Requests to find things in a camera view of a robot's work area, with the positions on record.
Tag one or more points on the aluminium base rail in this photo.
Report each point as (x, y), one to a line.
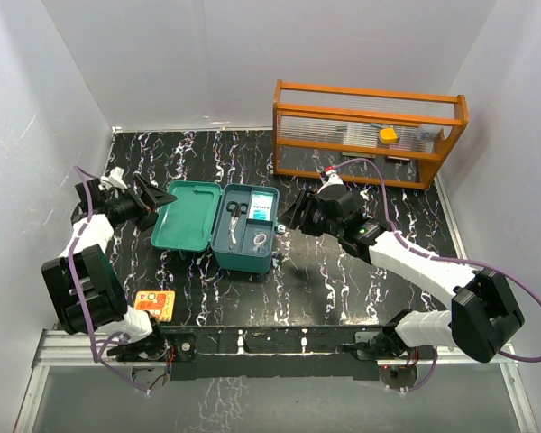
(273, 393)

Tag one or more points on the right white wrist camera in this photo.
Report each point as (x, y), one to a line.
(330, 177)

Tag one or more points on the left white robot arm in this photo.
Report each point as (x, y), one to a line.
(84, 289)

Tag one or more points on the blue divided tray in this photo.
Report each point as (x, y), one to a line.
(246, 228)

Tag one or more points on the yellow small box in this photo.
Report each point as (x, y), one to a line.
(388, 135)

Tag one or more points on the small green white sachet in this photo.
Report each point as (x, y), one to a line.
(261, 206)

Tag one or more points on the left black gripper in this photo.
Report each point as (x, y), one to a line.
(151, 199)

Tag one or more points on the orange wooden rack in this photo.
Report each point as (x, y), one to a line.
(316, 126)

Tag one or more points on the black handled scissors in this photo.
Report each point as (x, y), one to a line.
(236, 210)

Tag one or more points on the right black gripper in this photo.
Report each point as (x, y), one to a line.
(295, 219)

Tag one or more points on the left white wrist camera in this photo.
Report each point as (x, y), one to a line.
(114, 180)

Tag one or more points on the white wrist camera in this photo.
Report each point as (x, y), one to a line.
(330, 177)
(114, 180)

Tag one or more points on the teal medicine kit box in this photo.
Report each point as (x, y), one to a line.
(186, 225)

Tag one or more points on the clear tape roll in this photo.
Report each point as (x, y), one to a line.
(259, 240)

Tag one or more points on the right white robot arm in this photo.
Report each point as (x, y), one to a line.
(481, 313)

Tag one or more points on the clear cup on rack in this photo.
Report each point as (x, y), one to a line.
(427, 133)

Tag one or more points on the orange card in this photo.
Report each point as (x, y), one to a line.
(160, 303)

